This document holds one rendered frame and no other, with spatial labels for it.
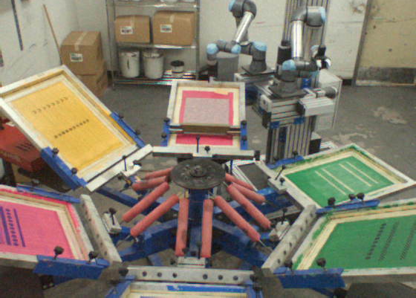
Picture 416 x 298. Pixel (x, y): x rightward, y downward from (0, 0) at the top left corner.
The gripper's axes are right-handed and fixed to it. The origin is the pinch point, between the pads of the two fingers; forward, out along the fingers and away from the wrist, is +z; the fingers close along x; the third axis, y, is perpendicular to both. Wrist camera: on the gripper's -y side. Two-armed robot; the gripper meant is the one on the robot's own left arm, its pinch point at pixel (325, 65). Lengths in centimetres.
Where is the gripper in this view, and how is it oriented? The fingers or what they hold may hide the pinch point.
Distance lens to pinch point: 309.4
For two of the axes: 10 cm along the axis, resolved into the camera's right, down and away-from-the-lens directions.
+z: -0.4, 5.0, -8.7
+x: -9.9, 0.8, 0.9
